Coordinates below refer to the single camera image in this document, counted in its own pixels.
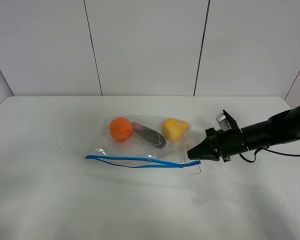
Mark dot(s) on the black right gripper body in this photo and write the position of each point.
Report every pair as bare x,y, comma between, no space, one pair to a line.
227,143

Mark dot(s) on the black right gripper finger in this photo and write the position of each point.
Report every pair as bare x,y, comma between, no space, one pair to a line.
204,156
203,149

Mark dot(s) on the clear zip bag blue zipper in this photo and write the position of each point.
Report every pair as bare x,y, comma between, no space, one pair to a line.
135,153

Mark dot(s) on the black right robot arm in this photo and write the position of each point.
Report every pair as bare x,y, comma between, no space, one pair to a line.
279,129

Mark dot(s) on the dark purple eggplant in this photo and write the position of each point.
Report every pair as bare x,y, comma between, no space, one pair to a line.
149,135

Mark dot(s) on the orange fruit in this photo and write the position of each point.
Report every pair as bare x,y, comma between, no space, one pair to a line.
121,129

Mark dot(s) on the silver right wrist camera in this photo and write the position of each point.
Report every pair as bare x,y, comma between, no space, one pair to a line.
223,122

